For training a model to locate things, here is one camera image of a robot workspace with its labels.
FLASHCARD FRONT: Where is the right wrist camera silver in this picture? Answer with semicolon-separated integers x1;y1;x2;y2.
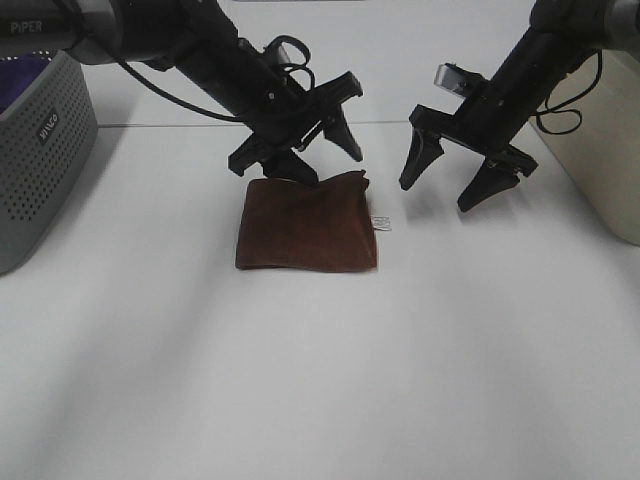
434;63;485;98

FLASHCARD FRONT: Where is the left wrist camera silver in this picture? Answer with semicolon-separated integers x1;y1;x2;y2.
264;35;311;68

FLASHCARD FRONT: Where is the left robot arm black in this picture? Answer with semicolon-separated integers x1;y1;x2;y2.
1;1;363;186

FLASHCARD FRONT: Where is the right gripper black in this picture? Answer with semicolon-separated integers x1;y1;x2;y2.
399;21;598;212

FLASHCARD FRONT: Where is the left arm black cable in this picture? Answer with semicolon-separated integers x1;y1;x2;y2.
64;0;316;124

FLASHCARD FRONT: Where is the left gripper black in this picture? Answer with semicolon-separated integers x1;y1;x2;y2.
172;15;363;186

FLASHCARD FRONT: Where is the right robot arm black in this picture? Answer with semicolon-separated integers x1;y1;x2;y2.
399;0;639;212

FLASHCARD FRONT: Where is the grey perforated basket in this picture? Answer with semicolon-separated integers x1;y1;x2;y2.
1;51;97;274

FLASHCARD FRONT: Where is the white towel label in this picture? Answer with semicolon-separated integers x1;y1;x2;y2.
371;216;392;232

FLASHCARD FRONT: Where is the purple cloth in basket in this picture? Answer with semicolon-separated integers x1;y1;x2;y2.
1;54;53;113

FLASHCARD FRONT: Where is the brown towel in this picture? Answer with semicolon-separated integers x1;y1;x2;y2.
235;170;378;273

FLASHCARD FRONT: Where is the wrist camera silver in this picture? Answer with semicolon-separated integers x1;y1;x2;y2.
264;35;311;68
434;63;485;98

